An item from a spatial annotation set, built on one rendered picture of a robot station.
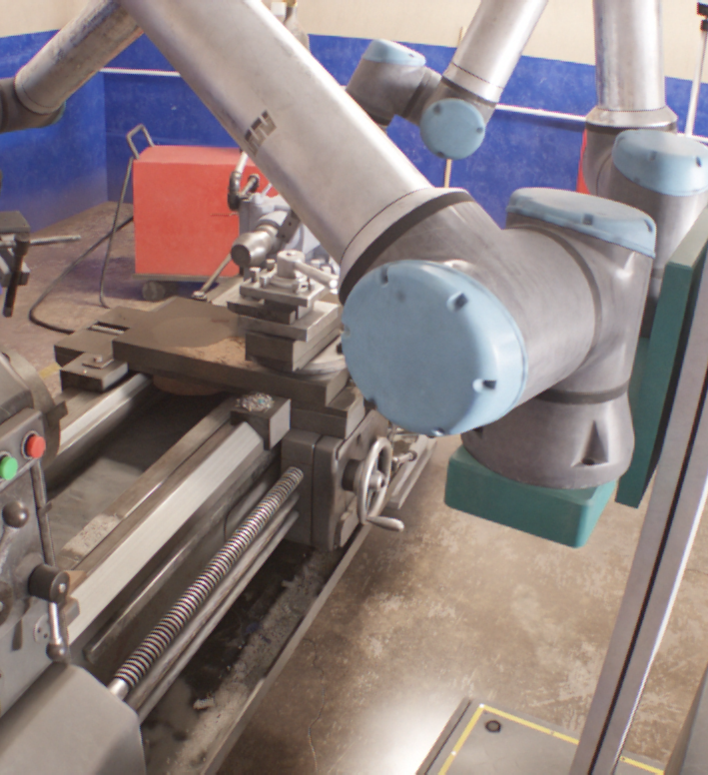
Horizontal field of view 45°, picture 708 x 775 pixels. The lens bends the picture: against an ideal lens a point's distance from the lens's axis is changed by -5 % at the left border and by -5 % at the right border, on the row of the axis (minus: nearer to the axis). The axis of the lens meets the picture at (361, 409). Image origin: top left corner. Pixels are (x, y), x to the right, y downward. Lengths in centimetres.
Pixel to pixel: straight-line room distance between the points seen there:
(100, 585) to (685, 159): 113
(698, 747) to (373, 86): 110
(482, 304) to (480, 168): 513
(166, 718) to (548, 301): 137
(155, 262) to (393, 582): 260
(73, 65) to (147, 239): 351
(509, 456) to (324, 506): 119
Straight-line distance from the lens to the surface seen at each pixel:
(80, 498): 197
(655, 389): 100
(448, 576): 293
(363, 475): 197
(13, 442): 112
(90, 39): 134
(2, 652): 128
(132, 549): 160
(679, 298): 96
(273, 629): 208
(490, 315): 68
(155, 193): 478
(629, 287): 86
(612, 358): 88
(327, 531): 209
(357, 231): 76
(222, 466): 183
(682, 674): 278
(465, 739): 199
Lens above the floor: 180
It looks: 28 degrees down
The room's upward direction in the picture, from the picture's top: 4 degrees clockwise
